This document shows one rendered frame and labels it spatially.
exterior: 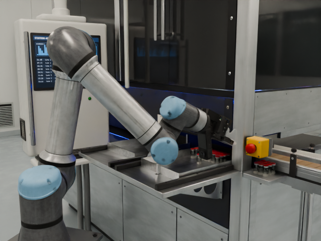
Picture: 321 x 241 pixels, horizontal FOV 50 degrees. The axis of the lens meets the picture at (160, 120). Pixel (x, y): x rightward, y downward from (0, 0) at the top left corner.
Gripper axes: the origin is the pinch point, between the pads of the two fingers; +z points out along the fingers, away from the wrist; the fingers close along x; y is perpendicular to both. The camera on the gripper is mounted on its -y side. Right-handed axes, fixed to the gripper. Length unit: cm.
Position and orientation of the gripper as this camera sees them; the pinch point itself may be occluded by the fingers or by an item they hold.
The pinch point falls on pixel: (232, 144)
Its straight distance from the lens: 129.8
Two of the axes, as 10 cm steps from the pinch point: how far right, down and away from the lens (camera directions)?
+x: -6.0, -1.6, 7.9
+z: 7.2, 3.3, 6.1
